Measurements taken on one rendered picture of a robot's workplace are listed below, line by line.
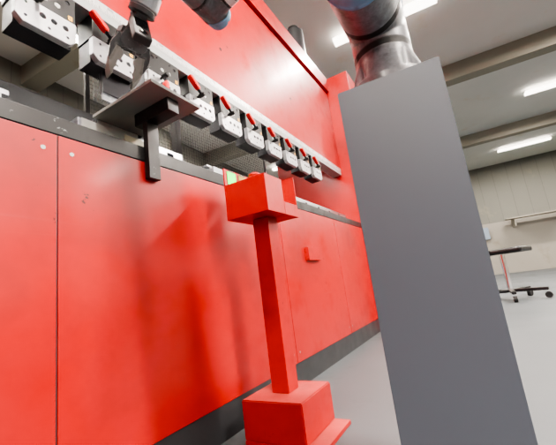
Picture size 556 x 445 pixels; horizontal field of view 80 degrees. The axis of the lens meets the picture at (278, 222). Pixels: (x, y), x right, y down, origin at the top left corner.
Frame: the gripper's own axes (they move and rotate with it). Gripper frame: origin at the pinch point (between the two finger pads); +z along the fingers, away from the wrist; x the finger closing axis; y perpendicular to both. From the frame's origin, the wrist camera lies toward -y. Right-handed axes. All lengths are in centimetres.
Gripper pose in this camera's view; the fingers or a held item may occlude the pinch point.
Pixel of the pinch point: (121, 79)
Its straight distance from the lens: 110.6
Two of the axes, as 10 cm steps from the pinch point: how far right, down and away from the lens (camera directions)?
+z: -3.9, 9.1, 1.5
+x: -7.1, -2.0, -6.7
